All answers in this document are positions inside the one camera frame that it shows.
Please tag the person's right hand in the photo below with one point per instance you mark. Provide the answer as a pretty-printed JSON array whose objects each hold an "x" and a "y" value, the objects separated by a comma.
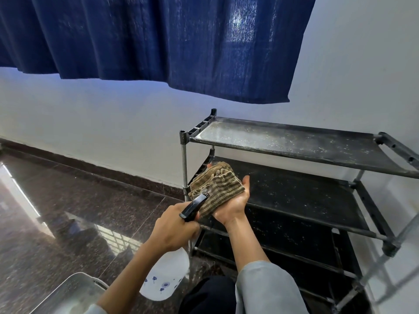
[{"x": 234, "y": 204}]

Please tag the person's left hand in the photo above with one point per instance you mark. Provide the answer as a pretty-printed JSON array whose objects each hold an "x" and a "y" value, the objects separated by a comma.
[{"x": 172, "y": 228}]

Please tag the person's left fingers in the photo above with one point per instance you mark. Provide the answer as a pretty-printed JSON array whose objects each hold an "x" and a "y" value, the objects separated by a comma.
[{"x": 193, "y": 229}]

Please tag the person's right thumb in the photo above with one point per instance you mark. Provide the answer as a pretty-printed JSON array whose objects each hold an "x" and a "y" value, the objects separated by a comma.
[{"x": 246, "y": 189}]

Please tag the brown striped cleaning cloth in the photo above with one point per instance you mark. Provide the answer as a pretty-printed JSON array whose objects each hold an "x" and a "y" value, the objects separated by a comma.
[{"x": 217, "y": 189}]

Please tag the white spray bottle black trigger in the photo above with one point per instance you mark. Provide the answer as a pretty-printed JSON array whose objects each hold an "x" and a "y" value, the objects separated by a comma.
[{"x": 165, "y": 271}]

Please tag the person's right forearm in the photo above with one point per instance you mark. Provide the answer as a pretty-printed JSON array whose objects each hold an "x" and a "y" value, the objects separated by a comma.
[{"x": 258, "y": 271}]

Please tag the person's left forearm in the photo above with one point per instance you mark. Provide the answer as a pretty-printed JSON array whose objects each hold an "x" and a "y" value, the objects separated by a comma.
[{"x": 127, "y": 277}]

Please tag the black metal shoe rack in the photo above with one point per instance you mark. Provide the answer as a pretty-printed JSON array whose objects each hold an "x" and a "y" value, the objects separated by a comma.
[{"x": 294, "y": 145}]

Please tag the person's dark trouser legs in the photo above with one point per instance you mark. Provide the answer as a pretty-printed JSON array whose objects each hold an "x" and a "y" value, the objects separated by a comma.
[{"x": 209, "y": 295}]

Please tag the silver metal tray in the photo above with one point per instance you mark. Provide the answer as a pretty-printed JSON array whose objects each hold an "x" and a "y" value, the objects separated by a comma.
[{"x": 70, "y": 295}]

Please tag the blue fabric curtain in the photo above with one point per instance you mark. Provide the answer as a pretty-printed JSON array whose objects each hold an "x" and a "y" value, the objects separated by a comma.
[{"x": 137, "y": 35}]

